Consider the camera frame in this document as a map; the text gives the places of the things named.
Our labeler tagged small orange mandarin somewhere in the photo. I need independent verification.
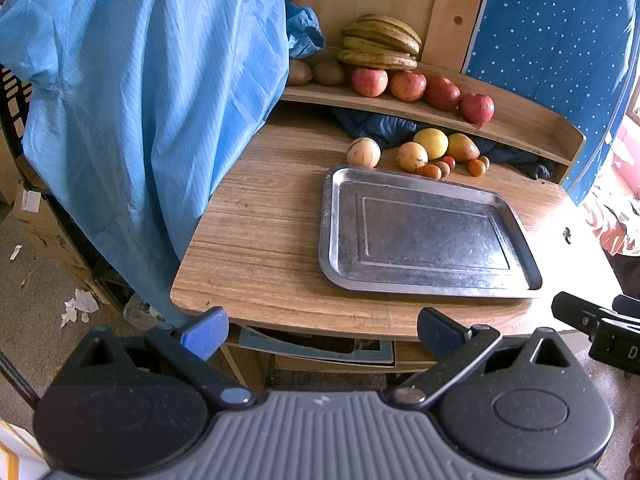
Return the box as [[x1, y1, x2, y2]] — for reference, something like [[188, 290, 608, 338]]
[[466, 158, 487, 177]]

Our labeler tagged red cherry tomato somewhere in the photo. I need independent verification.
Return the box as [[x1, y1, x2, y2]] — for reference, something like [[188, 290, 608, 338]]
[[442, 156, 457, 169]]

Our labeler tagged pale orange round fruit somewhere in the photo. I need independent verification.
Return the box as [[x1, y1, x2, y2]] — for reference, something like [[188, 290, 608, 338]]
[[397, 142, 428, 174]]

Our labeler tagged yellow green mango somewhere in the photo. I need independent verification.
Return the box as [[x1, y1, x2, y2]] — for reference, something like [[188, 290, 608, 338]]
[[446, 132, 480, 162]]

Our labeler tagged yellow lemon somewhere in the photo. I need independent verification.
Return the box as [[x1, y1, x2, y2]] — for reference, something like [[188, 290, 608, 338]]
[[413, 128, 449, 160]]

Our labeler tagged pale speckled round fruit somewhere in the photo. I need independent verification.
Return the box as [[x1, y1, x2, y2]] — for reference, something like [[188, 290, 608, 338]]
[[346, 138, 381, 168]]

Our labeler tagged small brown round fruit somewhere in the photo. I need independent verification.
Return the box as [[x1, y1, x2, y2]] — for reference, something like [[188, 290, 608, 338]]
[[434, 160, 451, 179]]

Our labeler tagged crumpled white paper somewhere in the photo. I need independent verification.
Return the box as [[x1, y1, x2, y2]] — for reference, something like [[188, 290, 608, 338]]
[[61, 289, 100, 327]]

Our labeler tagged metal baking tray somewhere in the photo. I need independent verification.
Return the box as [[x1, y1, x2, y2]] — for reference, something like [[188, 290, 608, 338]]
[[318, 166, 542, 299]]

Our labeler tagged small brown fruit back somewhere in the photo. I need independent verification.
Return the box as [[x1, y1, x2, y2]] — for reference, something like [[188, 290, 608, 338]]
[[478, 155, 490, 170]]

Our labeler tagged cardboard box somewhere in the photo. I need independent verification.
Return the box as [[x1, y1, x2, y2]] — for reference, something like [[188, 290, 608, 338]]
[[1, 132, 94, 272]]

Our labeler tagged red apple rightmost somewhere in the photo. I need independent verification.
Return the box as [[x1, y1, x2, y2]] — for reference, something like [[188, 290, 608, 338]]
[[458, 93, 495, 127]]

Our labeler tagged dark blue jacket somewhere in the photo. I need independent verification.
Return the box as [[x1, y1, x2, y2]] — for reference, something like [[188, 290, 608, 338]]
[[331, 107, 555, 180]]

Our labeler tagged wooden curved shelf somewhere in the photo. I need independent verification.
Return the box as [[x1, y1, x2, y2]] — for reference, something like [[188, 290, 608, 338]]
[[282, 38, 586, 183]]

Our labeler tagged pink apple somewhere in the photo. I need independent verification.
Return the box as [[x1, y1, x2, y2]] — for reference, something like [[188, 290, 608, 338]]
[[350, 67, 388, 98], [390, 70, 427, 102]]

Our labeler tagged light blue garment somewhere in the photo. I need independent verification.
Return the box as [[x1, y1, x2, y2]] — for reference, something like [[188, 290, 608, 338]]
[[1, 0, 288, 324]]

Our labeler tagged blue dotted fabric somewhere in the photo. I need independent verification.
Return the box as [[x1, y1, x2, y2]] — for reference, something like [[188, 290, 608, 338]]
[[465, 0, 639, 203]]

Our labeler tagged pink apple leftmost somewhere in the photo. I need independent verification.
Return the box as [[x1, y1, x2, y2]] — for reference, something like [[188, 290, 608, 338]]
[[350, 67, 388, 98]]

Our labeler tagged brown kiwi left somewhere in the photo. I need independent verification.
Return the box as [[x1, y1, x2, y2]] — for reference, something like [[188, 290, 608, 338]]
[[286, 58, 314, 87]]

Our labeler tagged brown kiwi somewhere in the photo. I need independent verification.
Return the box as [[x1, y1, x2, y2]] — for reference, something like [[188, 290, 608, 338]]
[[286, 58, 314, 87], [312, 58, 346, 87]]

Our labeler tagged brown kiwi right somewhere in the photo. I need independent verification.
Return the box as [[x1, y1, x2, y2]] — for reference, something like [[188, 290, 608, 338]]
[[312, 58, 346, 87]]

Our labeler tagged bunch of ripe bananas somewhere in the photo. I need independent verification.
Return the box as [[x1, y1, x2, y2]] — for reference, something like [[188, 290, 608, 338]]
[[336, 14, 422, 70]]

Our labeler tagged blue plastic bag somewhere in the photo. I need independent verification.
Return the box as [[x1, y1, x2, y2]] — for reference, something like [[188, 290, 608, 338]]
[[285, 0, 326, 60]]

